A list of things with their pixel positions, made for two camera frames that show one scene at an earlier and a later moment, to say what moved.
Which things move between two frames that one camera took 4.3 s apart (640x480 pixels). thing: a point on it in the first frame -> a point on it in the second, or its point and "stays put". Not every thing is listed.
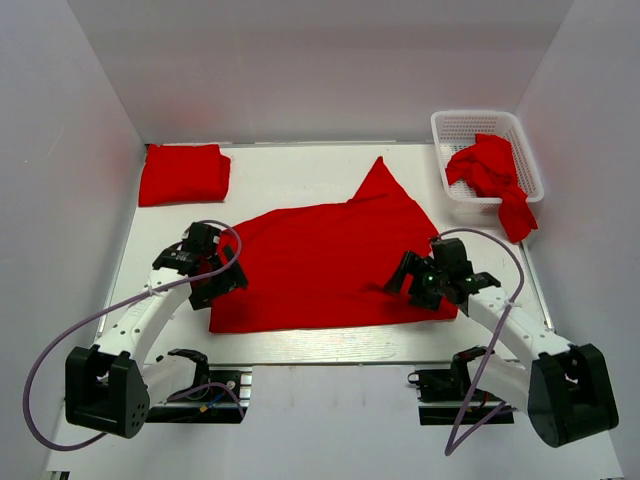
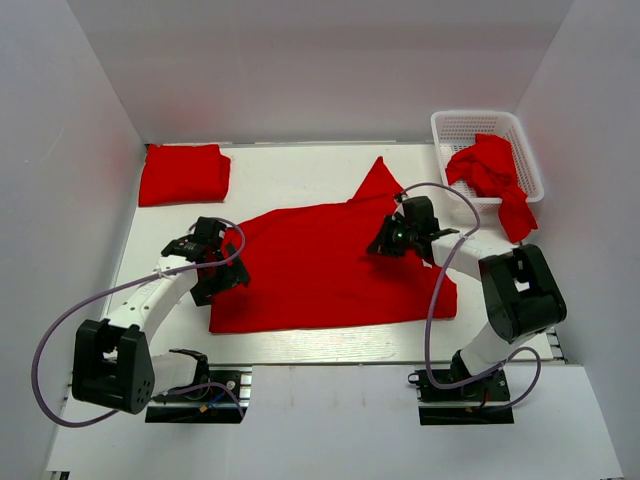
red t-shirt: (328, 266) stays put
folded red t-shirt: (184, 173) stays put
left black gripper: (231, 278) stays put
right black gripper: (407, 265) -> (382, 244)
